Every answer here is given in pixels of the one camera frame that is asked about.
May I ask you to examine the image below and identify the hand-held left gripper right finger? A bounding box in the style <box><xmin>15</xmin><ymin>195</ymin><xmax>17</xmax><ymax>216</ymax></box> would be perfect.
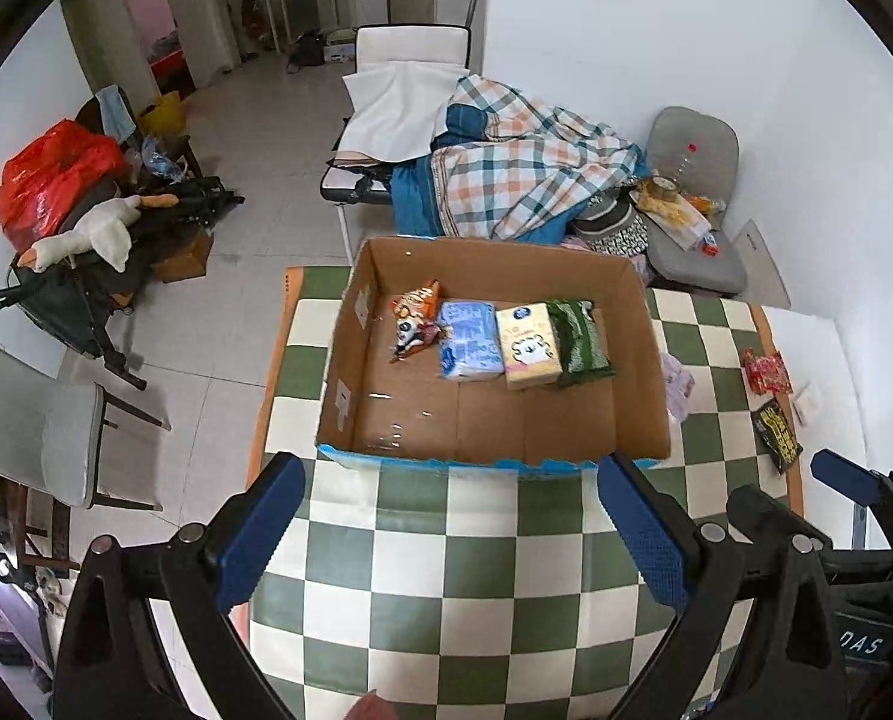
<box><xmin>597</xmin><ymin>454</ymin><xmax>847</xmax><ymax>720</ymax></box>

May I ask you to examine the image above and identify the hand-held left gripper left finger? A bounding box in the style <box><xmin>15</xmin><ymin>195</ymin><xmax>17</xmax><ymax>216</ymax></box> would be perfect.
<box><xmin>52</xmin><ymin>452</ymin><xmax>307</xmax><ymax>720</ymax></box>

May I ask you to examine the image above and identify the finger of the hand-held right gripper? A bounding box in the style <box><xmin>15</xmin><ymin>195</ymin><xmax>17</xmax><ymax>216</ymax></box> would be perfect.
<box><xmin>810</xmin><ymin>448</ymin><xmax>893</xmax><ymax>533</ymax></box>
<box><xmin>727</xmin><ymin>486</ymin><xmax>832</xmax><ymax>542</ymax></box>

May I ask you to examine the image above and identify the black snack packet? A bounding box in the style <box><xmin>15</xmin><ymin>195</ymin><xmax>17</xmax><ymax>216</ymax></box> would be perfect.
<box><xmin>751</xmin><ymin>397</ymin><xmax>805</xmax><ymax>476</ymax></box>

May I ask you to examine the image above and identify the red snack packet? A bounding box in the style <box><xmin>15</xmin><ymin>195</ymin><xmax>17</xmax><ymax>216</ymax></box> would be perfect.
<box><xmin>742</xmin><ymin>346</ymin><xmax>793</xmax><ymax>396</ymax></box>

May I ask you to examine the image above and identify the person's left hand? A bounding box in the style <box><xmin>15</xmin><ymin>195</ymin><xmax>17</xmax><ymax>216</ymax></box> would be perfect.
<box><xmin>341</xmin><ymin>690</ymin><xmax>400</xmax><ymax>720</ymax></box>

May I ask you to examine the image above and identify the small white packet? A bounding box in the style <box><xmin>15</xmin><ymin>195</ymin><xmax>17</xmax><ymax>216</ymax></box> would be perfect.
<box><xmin>789</xmin><ymin>383</ymin><xmax>823</xmax><ymax>425</ymax></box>

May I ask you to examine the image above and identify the pale pink plastic packet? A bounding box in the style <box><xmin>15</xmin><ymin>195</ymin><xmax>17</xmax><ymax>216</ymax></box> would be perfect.
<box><xmin>658</xmin><ymin>351</ymin><xmax>697</xmax><ymax>422</ymax></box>

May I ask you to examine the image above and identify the green white checkered tablecloth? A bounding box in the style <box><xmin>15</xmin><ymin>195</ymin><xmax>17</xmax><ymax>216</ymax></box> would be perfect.
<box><xmin>245</xmin><ymin>266</ymin><xmax>806</xmax><ymax>720</ymax></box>

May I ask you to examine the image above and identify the green packet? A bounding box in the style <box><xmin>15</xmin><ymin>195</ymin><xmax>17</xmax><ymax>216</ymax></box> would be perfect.
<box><xmin>546</xmin><ymin>298</ymin><xmax>617</xmax><ymax>389</ymax></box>

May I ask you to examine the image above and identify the yellow tissue pack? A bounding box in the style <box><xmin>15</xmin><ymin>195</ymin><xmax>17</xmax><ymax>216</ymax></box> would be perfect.
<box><xmin>495</xmin><ymin>302</ymin><xmax>563</xmax><ymax>392</ymax></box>

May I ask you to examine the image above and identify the grey cushioned wooden chair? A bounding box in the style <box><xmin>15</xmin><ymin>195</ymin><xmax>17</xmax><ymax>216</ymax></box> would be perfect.
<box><xmin>0</xmin><ymin>340</ymin><xmax>172</xmax><ymax>512</ymax></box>

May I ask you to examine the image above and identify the blue tissue pack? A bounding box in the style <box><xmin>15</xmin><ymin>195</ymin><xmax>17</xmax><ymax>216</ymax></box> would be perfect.
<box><xmin>436</xmin><ymin>299</ymin><xmax>506</xmax><ymax>384</ymax></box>

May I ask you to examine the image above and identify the orange snack packet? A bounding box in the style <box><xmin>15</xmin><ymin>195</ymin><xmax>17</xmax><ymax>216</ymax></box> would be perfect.
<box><xmin>388</xmin><ymin>279</ymin><xmax>445</xmax><ymax>362</ymax></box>

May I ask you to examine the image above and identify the small brown cardboard box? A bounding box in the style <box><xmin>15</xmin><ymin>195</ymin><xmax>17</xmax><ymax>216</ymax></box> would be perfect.
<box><xmin>152</xmin><ymin>228</ymin><xmax>215</xmax><ymax>284</ymax></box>

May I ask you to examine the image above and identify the black folded stroller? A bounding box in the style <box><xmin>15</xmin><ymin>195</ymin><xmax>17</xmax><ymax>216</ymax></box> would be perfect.
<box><xmin>0</xmin><ymin>175</ymin><xmax>247</xmax><ymax>392</ymax></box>

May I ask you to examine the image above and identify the black white patterned cloth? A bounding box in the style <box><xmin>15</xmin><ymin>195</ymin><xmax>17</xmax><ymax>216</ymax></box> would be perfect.
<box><xmin>573</xmin><ymin>201</ymin><xmax>652</xmax><ymax>259</ymax></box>

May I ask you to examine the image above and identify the yellow snack bag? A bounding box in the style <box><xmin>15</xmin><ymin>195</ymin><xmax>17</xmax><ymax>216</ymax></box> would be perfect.
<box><xmin>636</xmin><ymin>187</ymin><xmax>712</xmax><ymax>235</ymax></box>

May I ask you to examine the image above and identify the white goose plush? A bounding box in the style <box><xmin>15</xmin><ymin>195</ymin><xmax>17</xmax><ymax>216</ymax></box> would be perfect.
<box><xmin>16</xmin><ymin>193</ymin><xmax>182</xmax><ymax>274</ymax></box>

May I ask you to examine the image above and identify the clear plastic bottle red cap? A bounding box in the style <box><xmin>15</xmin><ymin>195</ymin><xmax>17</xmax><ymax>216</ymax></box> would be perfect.
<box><xmin>670</xmin><ymin>142</ymin><xmax>700</xmax><ymax>190</ymax></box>

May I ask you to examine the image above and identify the grey padded chair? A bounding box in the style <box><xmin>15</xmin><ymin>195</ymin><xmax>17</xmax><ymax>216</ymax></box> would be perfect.
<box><xmin>643</xmin><ymin>106</ymin><xmax>749</xmax><ymax>295</ymax></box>

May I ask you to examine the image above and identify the blue quilt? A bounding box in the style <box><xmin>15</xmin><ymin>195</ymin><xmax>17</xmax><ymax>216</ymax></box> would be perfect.
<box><xmin>391</xmin><ymin>103</ymin><xmax>590</xmax><ymax>241</ymax></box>

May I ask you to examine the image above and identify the plaid blanket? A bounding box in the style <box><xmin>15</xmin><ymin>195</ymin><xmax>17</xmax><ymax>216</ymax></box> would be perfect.
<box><xmin>430</xmin><ymin>76</ymin><xmax>644</xmax><ymax>242</ymax></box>

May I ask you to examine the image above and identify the red plastic bag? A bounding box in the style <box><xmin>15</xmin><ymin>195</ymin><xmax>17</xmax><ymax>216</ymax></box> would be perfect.
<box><xmin>0</xmin><ymin>119</ymin><xmax>130</xmax><ymax>254</ymax></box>

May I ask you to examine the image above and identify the white pillow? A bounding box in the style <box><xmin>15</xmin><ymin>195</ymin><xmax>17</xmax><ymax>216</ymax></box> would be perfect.
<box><xmin>337</xmin><ymin>62</ymin><xmax>472</xmax><ymax>164</ymax></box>

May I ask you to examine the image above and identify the light blue towel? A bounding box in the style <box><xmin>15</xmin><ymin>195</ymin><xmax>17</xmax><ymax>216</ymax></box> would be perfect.
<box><xmin>94</xmin><ymin>85</ymin><xmax>140</xmax><ymax>142</ymax></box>

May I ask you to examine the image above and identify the black bag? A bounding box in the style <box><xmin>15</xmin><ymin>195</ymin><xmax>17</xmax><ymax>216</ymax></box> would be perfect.
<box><xmin>286</xmin><ymin>31</ymin><xmax>328</xmax><ymax>75</ymax></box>

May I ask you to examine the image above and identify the white folding bed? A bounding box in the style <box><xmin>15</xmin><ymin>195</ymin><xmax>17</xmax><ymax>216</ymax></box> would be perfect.
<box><xmin>320</xmin><ymin>24</ymin><xmax>473</xmax><ymax>265</ymax></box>

